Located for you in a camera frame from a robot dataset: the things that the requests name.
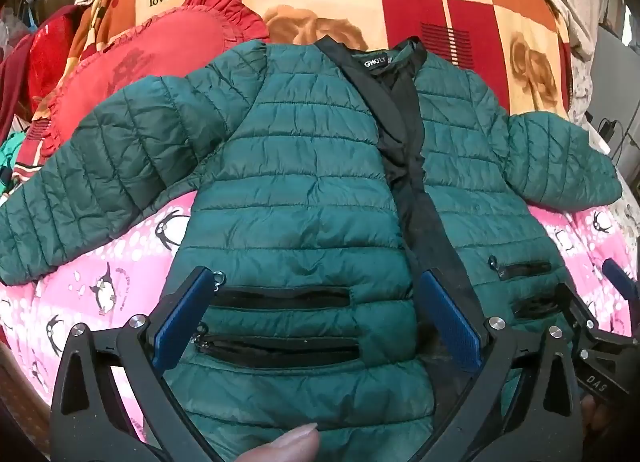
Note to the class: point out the shiny red cloth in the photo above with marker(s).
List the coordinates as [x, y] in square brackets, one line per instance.
[45, 57]

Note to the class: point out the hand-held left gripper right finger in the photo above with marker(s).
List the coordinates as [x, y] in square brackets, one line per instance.
[450, 317]

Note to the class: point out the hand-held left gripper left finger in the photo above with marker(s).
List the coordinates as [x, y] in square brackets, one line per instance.
[184, 314]

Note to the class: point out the teal cloth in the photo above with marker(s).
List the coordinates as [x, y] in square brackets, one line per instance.
[11, 155]

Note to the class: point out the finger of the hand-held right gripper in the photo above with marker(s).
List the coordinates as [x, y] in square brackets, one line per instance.
[575, 307]
[620, 276]

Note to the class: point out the person's left hand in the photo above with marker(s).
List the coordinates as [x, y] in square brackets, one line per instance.
[285, 444]

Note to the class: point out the red heart-shaped frilled pillow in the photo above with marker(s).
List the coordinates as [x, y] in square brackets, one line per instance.
[150, 62]

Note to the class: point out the green puffer jacket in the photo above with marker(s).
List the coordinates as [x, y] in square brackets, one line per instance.
[300, 167]

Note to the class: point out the pink penguin print bedsheet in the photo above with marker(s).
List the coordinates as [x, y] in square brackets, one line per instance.
[100, 267]

